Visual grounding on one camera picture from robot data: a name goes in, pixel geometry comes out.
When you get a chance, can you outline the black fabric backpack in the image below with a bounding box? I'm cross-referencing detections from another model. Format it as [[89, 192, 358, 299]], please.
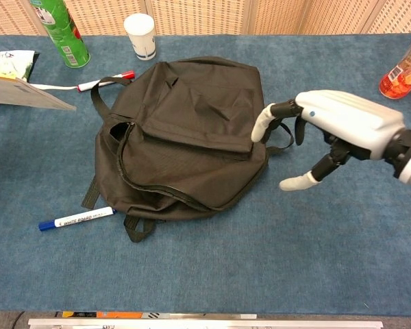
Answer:
[[81, 56, 295, 243]]

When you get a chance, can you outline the orange drink bottle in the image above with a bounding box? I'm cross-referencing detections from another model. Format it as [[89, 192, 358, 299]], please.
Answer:
[[378, 25, 411, 100]]

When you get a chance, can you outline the wicker folding screen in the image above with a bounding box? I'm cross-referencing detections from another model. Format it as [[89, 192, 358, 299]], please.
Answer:
[[0, 0, 411, 36]]

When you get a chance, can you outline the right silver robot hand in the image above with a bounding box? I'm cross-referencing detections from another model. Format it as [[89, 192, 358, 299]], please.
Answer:
[[251, 89, 406, 192]]

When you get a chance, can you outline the white snack bag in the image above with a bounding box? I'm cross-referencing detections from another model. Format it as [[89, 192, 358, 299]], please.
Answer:
[[0, 49, 40, 83]]

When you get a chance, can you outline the red capped whiteboard marker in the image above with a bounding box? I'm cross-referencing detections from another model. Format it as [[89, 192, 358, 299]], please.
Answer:
[[77, 71, 136, 93]]

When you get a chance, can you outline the aluminium profile rail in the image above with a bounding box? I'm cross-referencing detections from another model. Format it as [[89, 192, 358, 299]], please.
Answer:
[[27, 317, 384, 329]]

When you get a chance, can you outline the orange striped base panel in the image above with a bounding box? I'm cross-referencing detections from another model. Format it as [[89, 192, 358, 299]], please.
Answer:
[[54, 310, 258, 320]]

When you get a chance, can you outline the blue capped whiteboard marker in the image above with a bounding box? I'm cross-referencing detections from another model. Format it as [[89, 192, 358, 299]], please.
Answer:
[[38, 206, 118, 232]]

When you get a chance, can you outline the green chips can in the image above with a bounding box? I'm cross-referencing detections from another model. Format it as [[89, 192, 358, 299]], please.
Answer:
[[29, 0, 91, 69]]

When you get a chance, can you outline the blue felt table cover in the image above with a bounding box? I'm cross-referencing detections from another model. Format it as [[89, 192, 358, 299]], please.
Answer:
[[0, 33, 411, 316]]

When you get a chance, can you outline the yellow and white book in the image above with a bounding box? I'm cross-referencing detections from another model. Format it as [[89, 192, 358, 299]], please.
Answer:
[[0, 71, 79, 111]]

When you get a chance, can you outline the white paper cup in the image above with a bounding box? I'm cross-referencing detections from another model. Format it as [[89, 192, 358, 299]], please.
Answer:
[[123, 13, 157, 62]]

